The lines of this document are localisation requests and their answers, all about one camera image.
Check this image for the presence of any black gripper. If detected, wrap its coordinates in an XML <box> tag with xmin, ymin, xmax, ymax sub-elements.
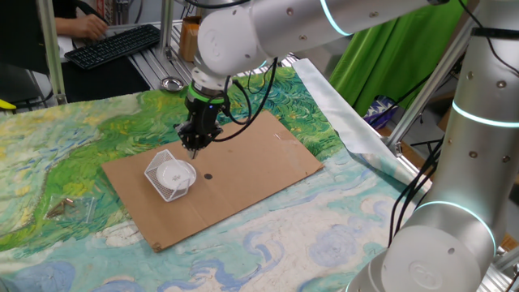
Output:
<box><xmin>174</xmin><ymin>97</ymin><xmax>225</xmax><ymax>160</ymax></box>

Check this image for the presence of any white plate with flower print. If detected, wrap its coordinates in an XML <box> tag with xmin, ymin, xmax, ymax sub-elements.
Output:
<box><xmin>156</xmin><ymin>159</ymin><xmax>198</xmax><ymax>190</ymax></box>

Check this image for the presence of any white wire mesh basket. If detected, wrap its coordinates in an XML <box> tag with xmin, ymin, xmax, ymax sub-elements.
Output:
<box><xmin>144</xmin><ymin>148</ymin><xmax>192</xmax><ymax>204</ymax></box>

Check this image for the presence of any person's bare forearm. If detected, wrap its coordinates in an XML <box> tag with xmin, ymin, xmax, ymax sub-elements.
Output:
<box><xmin>54</xmin><ymin>16</ymin><xmax>75</xmax><ymax>36</ymax></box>

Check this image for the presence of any person's bare hand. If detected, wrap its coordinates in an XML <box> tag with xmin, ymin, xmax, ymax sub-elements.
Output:
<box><xmin>71</xmin><ymin>14</ymin><xmax>109</xmax><ymax>41</ymax></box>

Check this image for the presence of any brown cardboard sheet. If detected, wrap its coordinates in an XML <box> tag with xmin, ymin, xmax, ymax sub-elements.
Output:
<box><xmin>101</xmin><ymin>109</ymin><xmax>324</xmax><ymax>253</ymax></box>

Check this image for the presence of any small metal dish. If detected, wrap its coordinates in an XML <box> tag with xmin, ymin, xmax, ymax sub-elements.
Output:
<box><xmin>159</xmin><ymin>75</ymin><xmax>185</xmax><ymax>93</ymax></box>

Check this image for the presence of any painted landscape tablecloth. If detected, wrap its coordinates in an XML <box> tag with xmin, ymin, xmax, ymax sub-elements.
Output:
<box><xmin>0</xmin><ymin>58</ymin><xmax>433</xmax><ymax>292</ymax></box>

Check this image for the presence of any black desk mat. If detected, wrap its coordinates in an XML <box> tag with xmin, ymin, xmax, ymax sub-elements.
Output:
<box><xmin>60</xmin><ymin>56</ymin><xmax>152</xmax><ymax>104</ymax></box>

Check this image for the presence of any black keyboard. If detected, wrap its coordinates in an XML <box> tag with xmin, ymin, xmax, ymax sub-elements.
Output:
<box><xmin>63</xmin><ymin>24</ymin><xmax>161</xmax><ymax>71</ymax></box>

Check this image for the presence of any clear plastic bag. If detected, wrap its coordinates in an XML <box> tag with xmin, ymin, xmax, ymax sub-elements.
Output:
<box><xmin>43</xmin><ymin>196</ymin><xmax>97</xmax><ymax>225</ymax></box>

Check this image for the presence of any blue white patterned bag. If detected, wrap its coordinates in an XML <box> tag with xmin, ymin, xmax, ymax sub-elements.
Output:
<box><xmin>362</xmin><ymin>95</ymin><xmax>399</xmax><ymax>131</ymax></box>

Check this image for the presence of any green curtain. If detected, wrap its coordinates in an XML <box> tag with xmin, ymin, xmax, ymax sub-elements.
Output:
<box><xmin>328</xmin><ymin>0</ymin><xmax>464</xmax><ymax>118</ymax></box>

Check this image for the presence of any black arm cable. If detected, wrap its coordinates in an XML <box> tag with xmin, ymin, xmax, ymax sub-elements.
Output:
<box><xmin>210</xmin><ymin>56</ymin><xmax>281</xmax><ymax>144</ymax></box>

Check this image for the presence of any aluminium frame post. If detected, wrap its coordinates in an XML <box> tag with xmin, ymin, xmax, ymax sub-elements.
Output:
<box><xmin>36</xmin><ymin>0</ymin><xmax>68</xmax><ymax>106</ymax></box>
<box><xmin>158</xmin><ymin>0</ymin><xmax>176</xmax><ymax>62</ymax></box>
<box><xmin>384</xmin><ymin>15</ymin><xmax>479</xmax><ymax>158</ymax></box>

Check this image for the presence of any black base cable bundle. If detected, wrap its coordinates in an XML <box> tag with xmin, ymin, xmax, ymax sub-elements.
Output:
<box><xmin>387</xmin><ymin>137</ymin><xmax>446</xmax><ymax>248</ymax></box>

